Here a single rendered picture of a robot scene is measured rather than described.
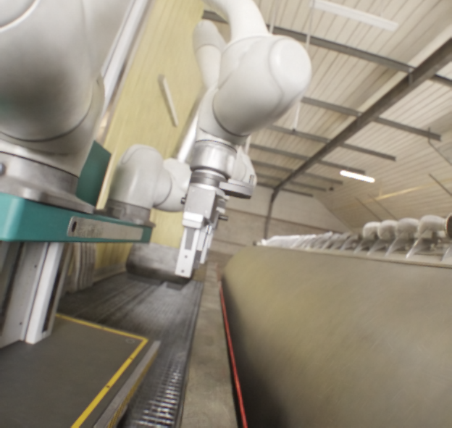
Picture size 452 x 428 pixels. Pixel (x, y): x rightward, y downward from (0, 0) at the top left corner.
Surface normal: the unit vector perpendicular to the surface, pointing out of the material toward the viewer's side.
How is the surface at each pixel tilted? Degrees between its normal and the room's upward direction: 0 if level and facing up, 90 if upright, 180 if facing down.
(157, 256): 91
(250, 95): 145
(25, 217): 90
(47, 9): 99
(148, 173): 87
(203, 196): 90
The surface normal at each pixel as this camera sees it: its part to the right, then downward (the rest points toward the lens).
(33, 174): 0.71, -0.07
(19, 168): 0.50, -0.15
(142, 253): 0.04, -0.17
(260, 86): -0.45, 0.61
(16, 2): 0.80, 0.47
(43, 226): 0.98, 0.21
